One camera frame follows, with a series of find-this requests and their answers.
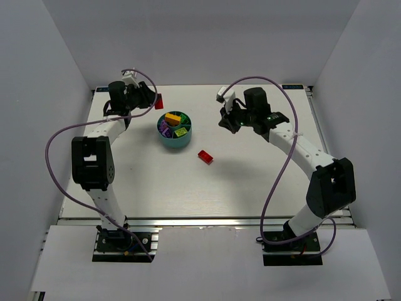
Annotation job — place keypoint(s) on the right blue corner label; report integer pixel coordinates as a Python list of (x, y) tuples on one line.
[(292, 87)]

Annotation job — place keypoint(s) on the pale green sloped lego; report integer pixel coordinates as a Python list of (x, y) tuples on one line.
[(180, 132)]

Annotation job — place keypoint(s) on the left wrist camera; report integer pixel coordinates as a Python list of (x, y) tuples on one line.
[(129, 77)]

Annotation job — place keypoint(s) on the purple lego brick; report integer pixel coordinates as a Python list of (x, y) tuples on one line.
[(163, 126), (167, 133)]

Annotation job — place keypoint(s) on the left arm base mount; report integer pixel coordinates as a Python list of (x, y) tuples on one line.
[(117, 247)]

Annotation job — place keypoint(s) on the small green lego brick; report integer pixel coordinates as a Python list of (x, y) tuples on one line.
[(184, 119)]

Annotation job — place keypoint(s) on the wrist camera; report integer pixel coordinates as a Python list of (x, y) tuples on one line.
[(226, 96), (129, 77)]

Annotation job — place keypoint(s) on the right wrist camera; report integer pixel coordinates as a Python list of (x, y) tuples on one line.
[(226, 96)]

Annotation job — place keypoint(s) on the long yellow lego brick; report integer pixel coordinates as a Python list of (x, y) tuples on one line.
[(172, 120)]

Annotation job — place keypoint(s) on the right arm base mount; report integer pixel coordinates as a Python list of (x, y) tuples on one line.
[(304, 252)]

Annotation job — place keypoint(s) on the red lego brick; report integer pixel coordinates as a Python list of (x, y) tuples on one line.
[(205, 157), (159, 102)]

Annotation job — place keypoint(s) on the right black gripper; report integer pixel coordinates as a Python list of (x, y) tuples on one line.
[(234, 116)]

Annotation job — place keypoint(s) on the blue corner label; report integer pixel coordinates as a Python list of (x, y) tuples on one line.
[(292, 87), (102, 89)]

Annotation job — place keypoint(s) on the teal round divided container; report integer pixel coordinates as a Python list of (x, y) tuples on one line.
[(175, 129)]

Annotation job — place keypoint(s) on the left blue corner label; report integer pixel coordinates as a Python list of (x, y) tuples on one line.
[(102, 89)]

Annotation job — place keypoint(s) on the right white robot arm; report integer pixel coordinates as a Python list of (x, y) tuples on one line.
[(332, 181)]

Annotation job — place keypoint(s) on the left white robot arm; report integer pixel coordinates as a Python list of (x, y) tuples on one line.
[(92, 161)]

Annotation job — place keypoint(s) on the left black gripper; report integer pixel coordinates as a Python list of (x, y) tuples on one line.
[(143, 96)]

